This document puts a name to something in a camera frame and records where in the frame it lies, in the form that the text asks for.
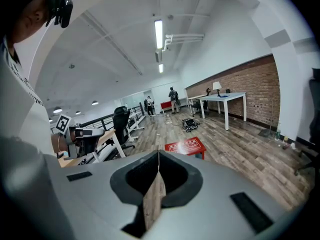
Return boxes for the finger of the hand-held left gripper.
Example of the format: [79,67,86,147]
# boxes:
[81,127,106,146]

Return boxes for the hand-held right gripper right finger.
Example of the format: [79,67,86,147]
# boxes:
[145,149,298,240]

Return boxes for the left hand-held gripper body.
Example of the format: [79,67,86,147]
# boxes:
[55,113,98,160]

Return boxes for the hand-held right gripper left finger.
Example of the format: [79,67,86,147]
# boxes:
[42,149,161,240]

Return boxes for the person's left hand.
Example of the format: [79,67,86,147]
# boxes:
[59,131,76,153]

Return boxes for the light wooden desk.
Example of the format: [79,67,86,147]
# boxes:
[57,128,127,169]

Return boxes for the black metal railing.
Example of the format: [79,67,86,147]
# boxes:
[49,105,144,145]

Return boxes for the black headrest office chair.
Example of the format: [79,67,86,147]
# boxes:
[111,106,136,150]

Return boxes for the white standing desk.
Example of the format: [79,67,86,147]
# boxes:
[126,108,147,143]

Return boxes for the person's white printed shirt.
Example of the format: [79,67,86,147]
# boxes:
[0,35,62,170]

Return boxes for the black swivel chair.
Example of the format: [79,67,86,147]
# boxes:
[191,99,210,118]

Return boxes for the small white table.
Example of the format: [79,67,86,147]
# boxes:
[187,94,209,115]

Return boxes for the pale blue top table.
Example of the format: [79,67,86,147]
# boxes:
[198,91,248,131]

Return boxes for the white shade table lamp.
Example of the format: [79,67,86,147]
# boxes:
[212,81,223,98]

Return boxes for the person's face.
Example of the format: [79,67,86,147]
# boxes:
[9,0,52,45]

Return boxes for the long ceiling light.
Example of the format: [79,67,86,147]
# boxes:
[154,19,164,50]

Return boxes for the black mesh office chair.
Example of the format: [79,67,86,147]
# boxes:
[294,67,320,177]

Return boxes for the white ceiling pipes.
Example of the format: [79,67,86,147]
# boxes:
[161,33,206,52]

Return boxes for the black cable bundle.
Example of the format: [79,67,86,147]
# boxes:
[181,117,200,133]

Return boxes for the long-handled dustpan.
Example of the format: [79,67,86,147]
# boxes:
[256,98,274,138]

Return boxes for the black head-mounted camera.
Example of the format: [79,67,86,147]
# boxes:
[45,0,74,29]

